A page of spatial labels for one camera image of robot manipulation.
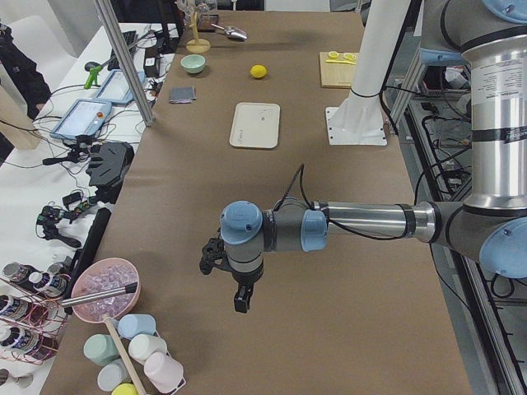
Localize yellow lemon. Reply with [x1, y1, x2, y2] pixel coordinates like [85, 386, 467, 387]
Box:
[250, 64, 268, 79]

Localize cream plastic tray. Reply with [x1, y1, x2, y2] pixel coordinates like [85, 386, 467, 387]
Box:
[229, 102, 281, 149]

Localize pink cup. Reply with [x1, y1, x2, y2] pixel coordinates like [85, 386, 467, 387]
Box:
[143, 351, 186, 394]

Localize metal tongs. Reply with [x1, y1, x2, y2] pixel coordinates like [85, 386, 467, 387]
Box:
[59, 282, 139, 308]

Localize white cup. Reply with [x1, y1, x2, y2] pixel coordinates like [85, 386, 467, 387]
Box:
[128, 334, 168, 365]

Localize blue cup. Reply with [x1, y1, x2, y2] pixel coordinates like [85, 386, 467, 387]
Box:
[118, 314, 156, 340]

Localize wooden cup rack pole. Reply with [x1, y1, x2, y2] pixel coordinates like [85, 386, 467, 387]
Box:
[103, 316, 147, 395]

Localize pink bowl with ice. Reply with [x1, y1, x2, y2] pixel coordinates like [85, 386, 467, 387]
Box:
[71, 258, 141, 323]

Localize yellow cup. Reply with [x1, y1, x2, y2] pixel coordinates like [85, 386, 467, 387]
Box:
[111, 383, 138, 395]

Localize grey cup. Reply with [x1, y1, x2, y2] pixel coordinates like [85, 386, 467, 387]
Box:
[97, 359, 131, 392]

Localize green cup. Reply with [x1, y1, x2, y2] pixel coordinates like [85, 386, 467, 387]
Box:
[83, 334, 120, 367]

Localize mint green bowl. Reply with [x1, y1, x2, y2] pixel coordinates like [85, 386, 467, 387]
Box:
[180, 54, 206, 74]

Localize wooden cutting board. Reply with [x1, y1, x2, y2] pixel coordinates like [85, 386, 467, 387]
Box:
[319, 51, 358, 88]

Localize near teach pendant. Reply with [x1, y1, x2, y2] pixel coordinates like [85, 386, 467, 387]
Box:
[49, 99, 112, 141]

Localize teach pendant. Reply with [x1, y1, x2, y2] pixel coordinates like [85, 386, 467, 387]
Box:
[49, 99, 112, 141]
[94, 69, 133, 106]

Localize far teach pendant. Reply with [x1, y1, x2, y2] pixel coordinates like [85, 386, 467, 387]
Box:
[94, 69, 133, 106]

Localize wooden mug tree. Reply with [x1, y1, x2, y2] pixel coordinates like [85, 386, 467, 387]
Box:
[186, 12, 211, 54]

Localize black power adapter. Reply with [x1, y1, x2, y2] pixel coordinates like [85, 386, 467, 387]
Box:
[143, 45, 161, 78]

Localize metal scoop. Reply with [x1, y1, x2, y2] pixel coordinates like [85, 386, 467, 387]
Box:
[212, 24, 248, 41]

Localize person in dark jacket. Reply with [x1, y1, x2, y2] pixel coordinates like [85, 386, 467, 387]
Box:
[1, 24, 51, 119]

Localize black plastic bracket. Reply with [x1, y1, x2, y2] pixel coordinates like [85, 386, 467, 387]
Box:
[86, 142, 134, 188]

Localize aluminium frame post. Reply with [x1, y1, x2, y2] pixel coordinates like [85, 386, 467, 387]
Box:
[94, 0, 154, 127]

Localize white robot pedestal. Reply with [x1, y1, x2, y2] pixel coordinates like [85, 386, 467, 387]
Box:
[326, 0, 410, 146]

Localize copper wire bottle rack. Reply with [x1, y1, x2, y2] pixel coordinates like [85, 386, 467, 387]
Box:
[1, 262, 69, 365]

